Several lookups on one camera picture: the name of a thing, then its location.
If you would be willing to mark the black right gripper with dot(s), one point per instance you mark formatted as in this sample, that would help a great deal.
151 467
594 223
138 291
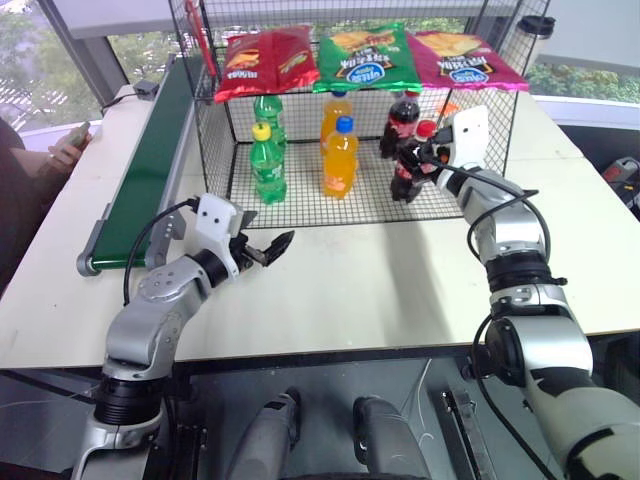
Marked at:
436 152

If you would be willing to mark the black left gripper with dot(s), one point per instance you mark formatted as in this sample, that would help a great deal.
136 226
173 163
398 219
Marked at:
244 254

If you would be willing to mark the cola bottle with red cap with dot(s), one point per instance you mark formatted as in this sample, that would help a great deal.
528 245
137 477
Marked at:
407 182
397 125

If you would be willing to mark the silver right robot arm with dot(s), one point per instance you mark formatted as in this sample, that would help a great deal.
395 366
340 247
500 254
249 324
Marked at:
530 300

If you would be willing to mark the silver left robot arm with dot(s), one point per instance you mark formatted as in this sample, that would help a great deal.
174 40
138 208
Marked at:
150 320

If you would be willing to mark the green conveyor belt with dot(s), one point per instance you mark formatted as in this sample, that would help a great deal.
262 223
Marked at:
145 165

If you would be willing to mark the person's hand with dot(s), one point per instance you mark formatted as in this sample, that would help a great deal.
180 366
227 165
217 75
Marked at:
67 150

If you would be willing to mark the orange tag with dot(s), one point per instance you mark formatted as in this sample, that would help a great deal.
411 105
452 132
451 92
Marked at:
450 108

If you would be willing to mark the green soda bottle yellow cap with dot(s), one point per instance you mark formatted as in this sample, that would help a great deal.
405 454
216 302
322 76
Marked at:
268 170

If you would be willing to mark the orange soda bottle blue cap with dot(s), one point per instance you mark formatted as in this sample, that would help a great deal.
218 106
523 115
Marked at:
334 112
340 165

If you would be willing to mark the magenta chip bag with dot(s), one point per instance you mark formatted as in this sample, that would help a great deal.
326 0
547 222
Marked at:
462 60

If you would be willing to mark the green chip bag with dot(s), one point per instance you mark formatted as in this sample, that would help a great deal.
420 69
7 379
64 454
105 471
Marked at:
367 57

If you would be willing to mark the white tumbler with black lid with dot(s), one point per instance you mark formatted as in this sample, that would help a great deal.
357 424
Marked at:
529 42

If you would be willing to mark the red chip bag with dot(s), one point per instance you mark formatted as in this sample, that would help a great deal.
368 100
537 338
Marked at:
265 62

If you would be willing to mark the black power adapter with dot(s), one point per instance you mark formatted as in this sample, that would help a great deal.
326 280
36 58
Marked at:
146 89

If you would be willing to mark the grey rounded housing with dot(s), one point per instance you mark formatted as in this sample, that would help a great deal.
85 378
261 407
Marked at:
267 435
387 440

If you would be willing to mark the dark smartphone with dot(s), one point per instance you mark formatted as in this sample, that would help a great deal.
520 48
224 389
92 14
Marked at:
79 132

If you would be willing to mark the black and red power tool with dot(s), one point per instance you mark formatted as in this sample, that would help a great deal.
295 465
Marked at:
624 177

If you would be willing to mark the person in dark clothes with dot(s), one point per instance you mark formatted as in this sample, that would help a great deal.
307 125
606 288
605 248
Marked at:
17 210

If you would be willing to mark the black metal bar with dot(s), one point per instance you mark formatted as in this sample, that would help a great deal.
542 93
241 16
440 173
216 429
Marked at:
462 430

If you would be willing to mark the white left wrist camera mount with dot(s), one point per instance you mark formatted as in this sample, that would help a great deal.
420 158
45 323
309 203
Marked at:
215 220

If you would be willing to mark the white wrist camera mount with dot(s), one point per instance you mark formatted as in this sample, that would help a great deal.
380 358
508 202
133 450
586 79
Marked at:
470 137
215 220

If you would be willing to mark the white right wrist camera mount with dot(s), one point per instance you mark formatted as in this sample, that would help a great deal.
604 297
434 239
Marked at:
470 137

